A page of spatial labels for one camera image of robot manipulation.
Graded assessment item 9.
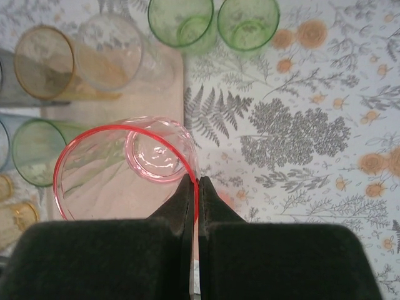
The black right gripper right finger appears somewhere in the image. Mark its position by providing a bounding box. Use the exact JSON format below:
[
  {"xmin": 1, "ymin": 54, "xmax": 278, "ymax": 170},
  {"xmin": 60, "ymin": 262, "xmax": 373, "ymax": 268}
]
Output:
[{"xmin": 198, "ymin": 176, "xmax": 385, "ymax": 300}]

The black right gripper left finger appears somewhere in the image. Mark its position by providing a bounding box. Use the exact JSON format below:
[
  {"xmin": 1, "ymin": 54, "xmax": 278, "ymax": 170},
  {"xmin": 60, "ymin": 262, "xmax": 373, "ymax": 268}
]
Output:
[{"xmin": 0, "ymin": 174, "xmax": 193, "ymax": 300}]

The pink plastic glass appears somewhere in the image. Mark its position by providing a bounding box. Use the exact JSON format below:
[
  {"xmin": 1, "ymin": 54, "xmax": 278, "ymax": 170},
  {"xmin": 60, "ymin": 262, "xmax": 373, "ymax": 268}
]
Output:
[{"xmin": 52, "ymin": 115, "xmax": 201, "ymax": 226}]

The tall green plastic glass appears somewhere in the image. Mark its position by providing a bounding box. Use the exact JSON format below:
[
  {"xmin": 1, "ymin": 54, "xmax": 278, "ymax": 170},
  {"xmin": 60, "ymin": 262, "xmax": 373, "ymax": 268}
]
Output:
[
  {"xmin": 11, "ymin": 117, "xmax": 98, "ymax": 188},
  {"xmin": 147, "ymin": 0, "xmax": 216, "ymax": 56}
]

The blue plastic glass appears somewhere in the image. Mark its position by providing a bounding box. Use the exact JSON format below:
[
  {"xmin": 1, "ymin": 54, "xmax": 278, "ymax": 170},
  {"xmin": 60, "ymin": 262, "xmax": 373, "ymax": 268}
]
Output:
[{"xmin": 0, "ymin": 120, "xmax": 12, "ymax": 173}]

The clear plastic glass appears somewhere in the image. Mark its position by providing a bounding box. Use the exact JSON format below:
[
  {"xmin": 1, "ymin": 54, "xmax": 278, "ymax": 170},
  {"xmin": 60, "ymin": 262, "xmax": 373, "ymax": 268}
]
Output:
[{"xmin": 76, "ymin": 14, "xmax": 176, "ymax": 93}]

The tall amber plastic glass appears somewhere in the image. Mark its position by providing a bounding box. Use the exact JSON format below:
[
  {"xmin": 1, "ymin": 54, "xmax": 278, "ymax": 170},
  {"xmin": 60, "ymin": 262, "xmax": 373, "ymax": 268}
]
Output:
[{"xmin": 14, "ymin": 26, "xmax": 129, "ymax": 101}]

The small green plastic glass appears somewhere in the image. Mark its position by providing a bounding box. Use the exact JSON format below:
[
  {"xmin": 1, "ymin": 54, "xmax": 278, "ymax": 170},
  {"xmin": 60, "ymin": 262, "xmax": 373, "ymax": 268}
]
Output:
[{"xmin": 217, "ymin": 0, "xmax": 281, "ymax": 54}]

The pale pink rectangular tray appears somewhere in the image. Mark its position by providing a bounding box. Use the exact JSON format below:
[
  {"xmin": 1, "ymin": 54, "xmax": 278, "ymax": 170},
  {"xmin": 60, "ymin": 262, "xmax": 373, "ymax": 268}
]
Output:
[{"xmin": 40, "ymin": 42, "xmax": 201, "ymax": 221}]

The floral printed tablecloth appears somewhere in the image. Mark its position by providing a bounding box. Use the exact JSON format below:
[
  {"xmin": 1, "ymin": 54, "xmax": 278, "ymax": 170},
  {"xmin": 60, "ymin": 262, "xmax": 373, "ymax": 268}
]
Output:
[{"xmin": 0, "ymin": 0, "xmax": 400, "ymax": 300}]

